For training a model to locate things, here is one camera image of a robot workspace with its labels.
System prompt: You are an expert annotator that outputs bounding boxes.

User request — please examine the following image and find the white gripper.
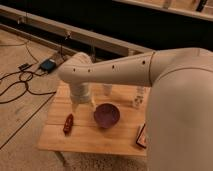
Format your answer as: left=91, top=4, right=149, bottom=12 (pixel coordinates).
left=69, top=83, right=96, bottom=112

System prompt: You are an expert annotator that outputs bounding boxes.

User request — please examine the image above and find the white eraser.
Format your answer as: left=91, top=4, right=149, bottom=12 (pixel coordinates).
left=136, top=124, right=146, bottom=148

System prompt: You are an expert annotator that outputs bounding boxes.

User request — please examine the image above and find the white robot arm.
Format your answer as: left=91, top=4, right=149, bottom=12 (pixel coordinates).
left=59, top=48, right=213, bottom=171

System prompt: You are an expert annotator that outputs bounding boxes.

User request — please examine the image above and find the purple ceramic bowl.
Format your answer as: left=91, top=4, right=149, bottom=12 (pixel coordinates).
left=94, top=103, right=120, bottom=128

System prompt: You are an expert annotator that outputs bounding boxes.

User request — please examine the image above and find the wooden slatted table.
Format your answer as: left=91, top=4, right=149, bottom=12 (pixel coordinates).
left=38, top=82, right=149, bottom=157

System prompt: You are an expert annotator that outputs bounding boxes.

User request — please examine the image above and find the blue power adapter box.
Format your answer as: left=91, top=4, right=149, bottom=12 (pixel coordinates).
left=39, top=59, right=56, bottom=73

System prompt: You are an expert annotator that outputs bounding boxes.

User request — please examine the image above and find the small black plug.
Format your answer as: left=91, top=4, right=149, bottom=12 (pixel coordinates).
left=18, top=63, right=31, bottom=71

